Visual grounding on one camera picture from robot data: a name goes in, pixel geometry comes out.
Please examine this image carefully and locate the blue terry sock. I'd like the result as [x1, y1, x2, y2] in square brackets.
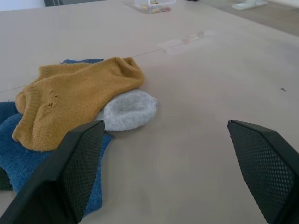
[0, 101, 113, 217]
[60, 58, 105, 65]

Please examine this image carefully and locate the light grey ankle sock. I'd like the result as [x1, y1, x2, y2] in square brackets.
[94, 90, 157, 132]

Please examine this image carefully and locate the clear box with coloured bits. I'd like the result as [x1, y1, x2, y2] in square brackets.
[121, 0, 176, 14]

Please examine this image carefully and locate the white object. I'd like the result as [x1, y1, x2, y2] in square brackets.
[231, 0, 268, 11]

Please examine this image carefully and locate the dark perforated panel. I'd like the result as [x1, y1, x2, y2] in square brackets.
[43, 0, 64, 7]

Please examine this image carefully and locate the dark green sock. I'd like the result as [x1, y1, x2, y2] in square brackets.
[0, 166, 12, 192]

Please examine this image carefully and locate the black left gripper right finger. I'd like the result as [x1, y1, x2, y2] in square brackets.
[227, 119, 299, 224]

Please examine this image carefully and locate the clear tape patch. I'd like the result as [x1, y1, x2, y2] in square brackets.
[157, 29, 219, 56]

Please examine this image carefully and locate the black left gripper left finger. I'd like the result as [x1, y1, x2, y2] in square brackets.
[0, 119, 105, 224]

